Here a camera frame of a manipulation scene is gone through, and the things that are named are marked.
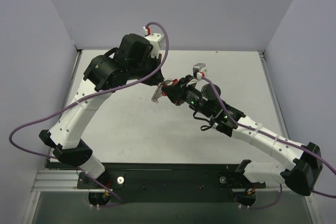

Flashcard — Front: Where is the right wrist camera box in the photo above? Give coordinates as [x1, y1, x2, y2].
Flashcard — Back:
[193, 63, 207, 80]

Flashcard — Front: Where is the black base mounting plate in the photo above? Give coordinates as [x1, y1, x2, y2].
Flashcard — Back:
[70, 160, 266, 208]

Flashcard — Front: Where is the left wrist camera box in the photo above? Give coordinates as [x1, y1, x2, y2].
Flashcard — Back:
[145, 33, 165, 59]

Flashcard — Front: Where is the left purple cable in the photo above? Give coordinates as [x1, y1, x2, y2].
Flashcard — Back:
[9, 21, 170, 162]

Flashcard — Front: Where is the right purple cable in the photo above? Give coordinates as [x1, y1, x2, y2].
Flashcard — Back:
[201, 76, 336, 198]

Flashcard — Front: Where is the purple cable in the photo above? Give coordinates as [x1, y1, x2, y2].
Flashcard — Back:
[9, 21, 170, 162]
[201, 76, 336, 198]

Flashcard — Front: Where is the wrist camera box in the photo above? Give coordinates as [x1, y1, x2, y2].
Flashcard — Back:
[193, 63, 207, 80]
[145, 33, 165, 59]

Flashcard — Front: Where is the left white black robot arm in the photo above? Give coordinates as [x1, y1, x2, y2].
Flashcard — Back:
[39, 33, 165, 188]

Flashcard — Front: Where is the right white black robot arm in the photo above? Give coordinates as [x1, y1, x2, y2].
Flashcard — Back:
[162, 75, 323, 196]

